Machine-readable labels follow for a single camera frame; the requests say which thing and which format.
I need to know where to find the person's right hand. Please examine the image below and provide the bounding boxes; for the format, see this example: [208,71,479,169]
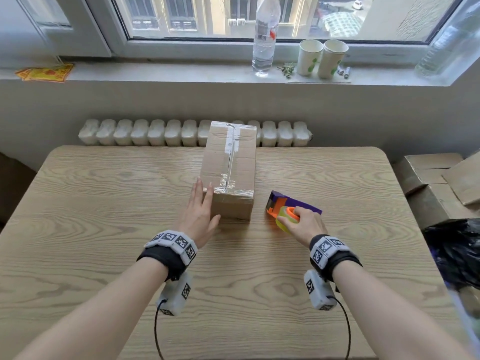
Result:
[276,207,329,249]

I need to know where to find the person's left hand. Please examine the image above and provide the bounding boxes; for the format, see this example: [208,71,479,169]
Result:
[174,178,222,249]

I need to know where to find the purple and orange tape dispenser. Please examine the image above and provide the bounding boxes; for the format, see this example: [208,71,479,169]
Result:
[265,190,323,235]

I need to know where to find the taped brown cardboard box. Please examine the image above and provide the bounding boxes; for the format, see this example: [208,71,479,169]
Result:
[199,121,258,222]

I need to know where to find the person's left forearm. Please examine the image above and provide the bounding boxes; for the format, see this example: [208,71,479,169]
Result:
[15,256,169,360]

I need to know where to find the person's right forearm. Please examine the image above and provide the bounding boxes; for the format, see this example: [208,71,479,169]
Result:
[332,260,477,360]

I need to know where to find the black wristband with marker blocks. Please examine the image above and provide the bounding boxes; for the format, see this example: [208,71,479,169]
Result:
[137,230,199,282]
[309,234,363,283]

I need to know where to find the white ribbed radiator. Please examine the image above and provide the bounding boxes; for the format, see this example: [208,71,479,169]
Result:
[78,119,313,147]

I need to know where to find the open brown cardboard carton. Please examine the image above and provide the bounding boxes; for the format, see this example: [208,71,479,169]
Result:
[392,150,480,207]

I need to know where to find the large brown cardboard carton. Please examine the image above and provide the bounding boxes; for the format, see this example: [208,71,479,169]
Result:
[407,183,480,231]

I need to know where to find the white paper cup green dots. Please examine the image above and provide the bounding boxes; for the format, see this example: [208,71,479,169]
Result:
[317,39,349,80]
[296,39,324,76]

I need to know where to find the black plastic bag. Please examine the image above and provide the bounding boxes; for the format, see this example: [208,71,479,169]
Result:
[423,219,480,291]

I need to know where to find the clear plastic water bottle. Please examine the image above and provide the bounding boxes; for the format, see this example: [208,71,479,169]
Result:
[251,0,281,78]

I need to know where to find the yellow and red paper stack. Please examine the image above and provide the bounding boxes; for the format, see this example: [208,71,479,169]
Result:
[15,63,75,84]

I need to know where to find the large clear plastic bottle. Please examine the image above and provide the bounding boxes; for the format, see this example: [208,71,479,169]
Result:
[414,3,480,77]

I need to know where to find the white wrist camera unit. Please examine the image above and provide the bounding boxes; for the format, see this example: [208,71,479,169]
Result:
[156,272,193,316]
[304,270,338,311]

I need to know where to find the thin black cable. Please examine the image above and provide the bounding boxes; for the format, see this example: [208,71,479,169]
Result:
[154,299,166,360]
[327,295,352,360]

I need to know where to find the white window frame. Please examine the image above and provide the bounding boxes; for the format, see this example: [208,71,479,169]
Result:
[15,0,480,58]

